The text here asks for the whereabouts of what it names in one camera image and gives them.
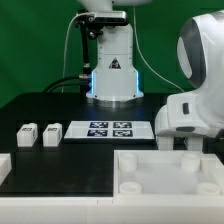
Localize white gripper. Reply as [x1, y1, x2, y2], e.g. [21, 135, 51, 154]
[155, 91, 224, 151]

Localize white square tabletop part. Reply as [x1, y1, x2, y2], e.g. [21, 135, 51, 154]
[114, 150, 224, 196]

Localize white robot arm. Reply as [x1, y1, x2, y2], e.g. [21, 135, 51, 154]
[78, 0, 224, 150]

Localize white left fence block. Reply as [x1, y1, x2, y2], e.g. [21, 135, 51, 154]
[0, 154, 12, 185]

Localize white front fence wall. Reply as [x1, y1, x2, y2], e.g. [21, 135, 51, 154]
[0, 195, 224, 224]

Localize white marker base plate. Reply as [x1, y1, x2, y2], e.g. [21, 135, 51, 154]
[64, 121, 154, 140]

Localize black base cables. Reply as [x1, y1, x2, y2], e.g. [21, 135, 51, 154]
[43, 75, 92, 94]

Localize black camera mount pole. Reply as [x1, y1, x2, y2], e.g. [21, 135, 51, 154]
[80, 24, 91, 75]

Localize white thin cable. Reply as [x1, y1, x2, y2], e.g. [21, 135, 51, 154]
[61, 6, 186, 94]

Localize black camera on mount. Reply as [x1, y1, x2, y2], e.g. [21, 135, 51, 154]
[74, 11, 128, 26]

